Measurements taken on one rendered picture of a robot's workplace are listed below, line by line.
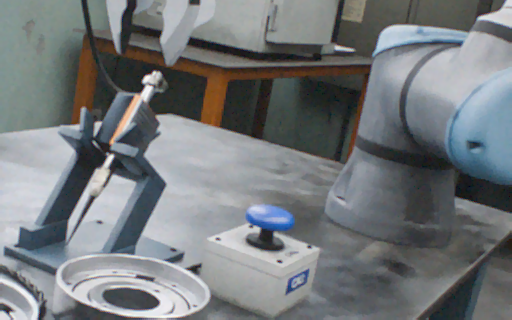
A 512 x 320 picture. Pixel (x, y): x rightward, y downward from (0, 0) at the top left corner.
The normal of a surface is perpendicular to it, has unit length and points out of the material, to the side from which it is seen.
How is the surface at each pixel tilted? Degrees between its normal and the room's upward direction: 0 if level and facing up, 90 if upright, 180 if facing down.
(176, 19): 90
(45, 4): 90
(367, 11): 90
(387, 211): 72
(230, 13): 87
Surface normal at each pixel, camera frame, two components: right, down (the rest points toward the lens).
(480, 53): -0.74, -0.29
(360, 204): -0.59, -0.19
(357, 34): -0.55, 0.15
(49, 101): 0.82, 0.29
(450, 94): -0.90, -0.31
